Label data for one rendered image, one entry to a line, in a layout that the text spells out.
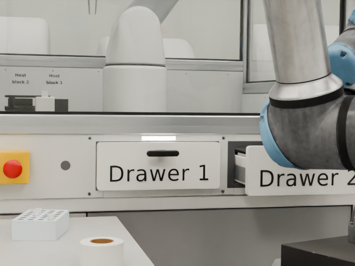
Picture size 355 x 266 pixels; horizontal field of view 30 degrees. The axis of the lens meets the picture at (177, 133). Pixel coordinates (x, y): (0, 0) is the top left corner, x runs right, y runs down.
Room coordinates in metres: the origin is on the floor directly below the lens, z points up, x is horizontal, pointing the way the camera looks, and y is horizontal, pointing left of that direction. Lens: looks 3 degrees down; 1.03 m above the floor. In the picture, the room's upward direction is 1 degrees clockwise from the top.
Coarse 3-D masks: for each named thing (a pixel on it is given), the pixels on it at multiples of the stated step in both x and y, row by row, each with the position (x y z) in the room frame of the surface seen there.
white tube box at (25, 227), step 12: (24, 216) 1.27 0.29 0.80; (36, 216) 1.27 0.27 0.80; (60, 216) 1.27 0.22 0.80; (12, 228) 1.23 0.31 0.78; (24, 228) 1.23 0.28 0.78; (36, 228) 1.23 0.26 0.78; (48, 228) 1.23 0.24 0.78; (60, 228) 1.27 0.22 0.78; (36, 240) 1.23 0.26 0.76; (48, 240) 1.23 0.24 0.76
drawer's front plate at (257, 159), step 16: (256, 160) 1.44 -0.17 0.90; (272, 160) 1.45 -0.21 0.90; (256, 176) 1.44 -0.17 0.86; (288, 176) 1.46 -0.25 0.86; (304, 176) 1.47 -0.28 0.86; (320, 176) 1.48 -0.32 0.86; (336, 176) 1.49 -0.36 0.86; (352, 176) 1.50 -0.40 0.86; (256, 192) 1.44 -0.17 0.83; (272, 192) 1.45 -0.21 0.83; (288, 192) 1.46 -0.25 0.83; (304, 192) 1.47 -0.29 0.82; (320, 192) 1.48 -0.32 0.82; (336, 192) 1.49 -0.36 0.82; (352, 192) 1.50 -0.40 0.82
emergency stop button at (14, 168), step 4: (8, 160) 1.40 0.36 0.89; (12, 160) 1.40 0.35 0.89; (16, 160) 1.40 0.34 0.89; (4, 164) 1.40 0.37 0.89; (8, 164) 1.40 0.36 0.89; (12, 164) 1.40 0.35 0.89; (16, 164) 1.40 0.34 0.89; (20, 164) 1.41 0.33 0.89; (4, 168) 1.40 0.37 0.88; (8, 168) 1.40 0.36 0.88; (12, 168) 1.40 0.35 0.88; (16, 168) 1.40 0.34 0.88; (20, 168) 1.40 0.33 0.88; (4, 172) 1.40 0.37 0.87; (8, 172) 1.40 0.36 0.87; (12, 172) 1.40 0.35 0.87; (16, 172) 1.40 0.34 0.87; (20, 172) 1.40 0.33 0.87; (8, 176) 1.40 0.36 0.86; (12, 176) 1.40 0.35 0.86; (16, 176) 1.40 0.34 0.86
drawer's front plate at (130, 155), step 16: (112, 144) 1.50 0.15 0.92; (128, 144) 1.51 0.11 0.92; (144, 144) 1.52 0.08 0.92; (160, 144) 1.53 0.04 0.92; (176, 144) 1.53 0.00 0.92; (192, 144) 1.54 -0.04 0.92; (208, 144) 1.55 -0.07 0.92; (112, 160) 1.50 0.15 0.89; (128, 160) 1.51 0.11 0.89; (144, 160) 1.52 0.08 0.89; (160, 160) 1.53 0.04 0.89; (176, 160) 1.53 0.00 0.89; (192, 160) 1.54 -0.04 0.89; (208, 160) 1.55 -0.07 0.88; (96, 176) 1.51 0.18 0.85; (112, 176) 1.50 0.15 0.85; (176, 176) 1.53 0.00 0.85; (192, 176) 1.54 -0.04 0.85; (208, 176) 1.55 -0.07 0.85
